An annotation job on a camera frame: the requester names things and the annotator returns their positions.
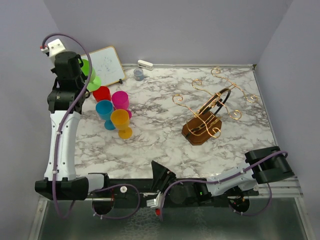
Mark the blue plastic wine glass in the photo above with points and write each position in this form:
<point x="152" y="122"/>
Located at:
<point x="105" y="108"/>

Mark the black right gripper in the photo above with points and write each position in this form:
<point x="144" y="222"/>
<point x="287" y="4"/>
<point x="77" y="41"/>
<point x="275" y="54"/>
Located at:
<point x="160" y="173"/>

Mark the magenta plastic wine glass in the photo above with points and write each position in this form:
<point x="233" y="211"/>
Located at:
<point x="120" y="100"/>

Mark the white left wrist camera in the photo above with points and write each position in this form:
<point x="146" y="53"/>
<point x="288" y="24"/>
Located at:
<point x="53" y="48"/>

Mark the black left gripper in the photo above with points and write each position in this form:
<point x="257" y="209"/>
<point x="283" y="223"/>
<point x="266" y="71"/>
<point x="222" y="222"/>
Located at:
<point x="55" y="71"/>

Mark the gold framed whiteboard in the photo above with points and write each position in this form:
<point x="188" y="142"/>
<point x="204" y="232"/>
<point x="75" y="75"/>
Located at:
<point x="107" y="66"/>

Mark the white eraser block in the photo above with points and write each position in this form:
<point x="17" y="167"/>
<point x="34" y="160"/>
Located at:
<point x="145" y="65"/>

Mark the green plastic wine glass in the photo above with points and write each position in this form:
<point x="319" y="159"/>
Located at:
<point x="95" y="81"/>

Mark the copper wire glass rack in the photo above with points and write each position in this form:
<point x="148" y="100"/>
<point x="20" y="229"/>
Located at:
<point x="205" y="122"/>

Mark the small blue glass jar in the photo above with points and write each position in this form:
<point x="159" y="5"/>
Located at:
<point x="138" y="74"/>

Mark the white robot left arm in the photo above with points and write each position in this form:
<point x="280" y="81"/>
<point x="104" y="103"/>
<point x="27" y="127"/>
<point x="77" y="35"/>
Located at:
<point x="65" y="102"/>

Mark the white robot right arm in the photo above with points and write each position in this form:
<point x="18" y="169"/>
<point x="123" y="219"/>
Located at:
<point x="261" y="166"/>

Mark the black metal base frame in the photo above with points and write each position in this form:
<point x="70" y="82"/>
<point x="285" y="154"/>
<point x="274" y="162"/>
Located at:
<point x="126" y="191"/>

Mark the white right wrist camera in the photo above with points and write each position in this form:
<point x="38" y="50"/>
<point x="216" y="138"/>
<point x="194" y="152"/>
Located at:
<point x="155" y="203"/>

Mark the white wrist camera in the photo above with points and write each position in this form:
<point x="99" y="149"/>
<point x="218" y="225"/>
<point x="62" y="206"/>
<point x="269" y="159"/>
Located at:
<point x="53" y="48"/>
<point x="155" y="203"/>

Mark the red plastic wine glass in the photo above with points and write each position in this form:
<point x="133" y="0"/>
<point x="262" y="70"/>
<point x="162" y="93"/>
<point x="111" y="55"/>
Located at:
<point x="102" y="93"/>

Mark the yellow plastic wine glass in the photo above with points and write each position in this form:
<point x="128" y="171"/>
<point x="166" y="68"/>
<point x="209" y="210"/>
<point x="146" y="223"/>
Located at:
<point x="121" y="120"/>

